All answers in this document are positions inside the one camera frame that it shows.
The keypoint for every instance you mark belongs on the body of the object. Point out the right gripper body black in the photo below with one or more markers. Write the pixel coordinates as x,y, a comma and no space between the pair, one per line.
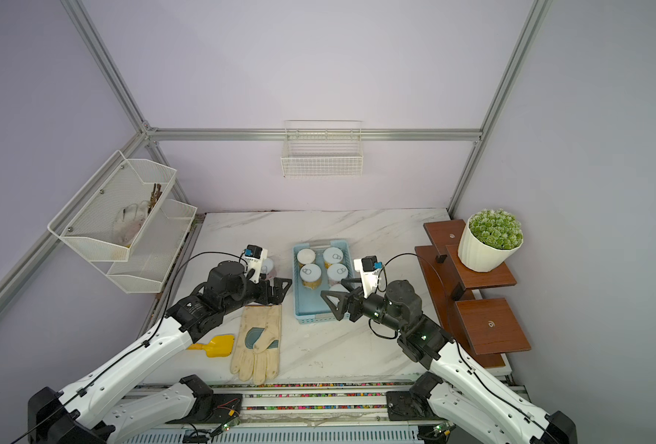
359,298

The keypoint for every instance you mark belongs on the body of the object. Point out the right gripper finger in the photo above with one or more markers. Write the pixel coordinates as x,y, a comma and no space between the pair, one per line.
337,302
353,285

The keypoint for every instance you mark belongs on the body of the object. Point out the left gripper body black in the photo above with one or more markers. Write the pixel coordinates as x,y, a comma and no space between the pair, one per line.
259,292

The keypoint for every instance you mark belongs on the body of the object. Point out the pink can pull tab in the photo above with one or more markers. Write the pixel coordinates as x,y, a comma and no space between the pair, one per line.
336,273

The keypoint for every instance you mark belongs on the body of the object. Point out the yellow can pull tab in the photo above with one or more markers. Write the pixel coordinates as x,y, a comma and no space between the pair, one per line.
332,256

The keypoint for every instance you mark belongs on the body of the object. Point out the orange can pull tab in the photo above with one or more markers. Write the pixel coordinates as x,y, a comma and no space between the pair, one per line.
311,276

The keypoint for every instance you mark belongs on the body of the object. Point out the pink can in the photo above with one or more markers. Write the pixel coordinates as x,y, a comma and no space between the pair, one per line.
268,269

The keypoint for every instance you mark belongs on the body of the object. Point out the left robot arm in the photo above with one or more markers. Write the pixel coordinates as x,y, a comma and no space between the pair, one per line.
89,410

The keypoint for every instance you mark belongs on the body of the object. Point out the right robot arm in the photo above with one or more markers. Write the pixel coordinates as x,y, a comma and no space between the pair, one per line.
454,386

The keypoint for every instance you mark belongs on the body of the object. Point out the light blue plastic basket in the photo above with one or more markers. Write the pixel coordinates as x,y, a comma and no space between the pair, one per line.
308,304

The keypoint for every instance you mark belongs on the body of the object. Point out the beige work glove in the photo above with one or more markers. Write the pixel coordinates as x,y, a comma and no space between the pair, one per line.
257,349

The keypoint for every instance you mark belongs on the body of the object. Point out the yellow plastic scoop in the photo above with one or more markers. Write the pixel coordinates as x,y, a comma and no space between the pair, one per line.
218,347

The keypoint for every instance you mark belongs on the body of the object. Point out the white mesh lower bin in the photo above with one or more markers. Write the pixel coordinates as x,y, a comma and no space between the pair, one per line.
150,262

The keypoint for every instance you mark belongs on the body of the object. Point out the white mesh bin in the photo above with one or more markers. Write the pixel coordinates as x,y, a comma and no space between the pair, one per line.
150,262
84,224

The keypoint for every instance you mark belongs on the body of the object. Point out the brown wooden tiered shelf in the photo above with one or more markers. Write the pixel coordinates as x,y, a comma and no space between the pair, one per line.
487,329

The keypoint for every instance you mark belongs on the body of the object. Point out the white potted green plant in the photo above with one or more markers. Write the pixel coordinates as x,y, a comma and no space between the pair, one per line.
489,238

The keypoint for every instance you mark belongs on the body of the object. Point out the clear bag in bin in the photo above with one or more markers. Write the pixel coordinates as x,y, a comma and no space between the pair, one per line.
128,222

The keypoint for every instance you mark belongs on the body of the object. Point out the white mesh upper bin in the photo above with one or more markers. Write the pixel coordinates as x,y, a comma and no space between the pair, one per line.
84,224

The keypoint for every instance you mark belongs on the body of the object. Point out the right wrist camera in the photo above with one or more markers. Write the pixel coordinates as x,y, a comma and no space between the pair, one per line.
369,269

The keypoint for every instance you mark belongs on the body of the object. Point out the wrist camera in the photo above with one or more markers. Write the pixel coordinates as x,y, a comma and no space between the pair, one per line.
254,257
369,269

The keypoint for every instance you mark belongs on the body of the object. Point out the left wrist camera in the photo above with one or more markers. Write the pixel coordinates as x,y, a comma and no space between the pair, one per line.
254,257

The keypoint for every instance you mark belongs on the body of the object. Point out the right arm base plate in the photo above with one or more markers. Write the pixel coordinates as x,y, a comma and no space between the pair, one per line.
406,406

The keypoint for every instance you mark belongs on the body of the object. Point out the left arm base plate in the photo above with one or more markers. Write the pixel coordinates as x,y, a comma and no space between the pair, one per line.
215,409

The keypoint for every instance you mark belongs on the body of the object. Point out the white wire wall basket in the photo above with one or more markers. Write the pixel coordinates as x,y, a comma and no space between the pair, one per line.
322,149

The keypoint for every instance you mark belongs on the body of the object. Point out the aluminium frame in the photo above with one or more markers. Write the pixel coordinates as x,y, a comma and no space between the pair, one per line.
149,137

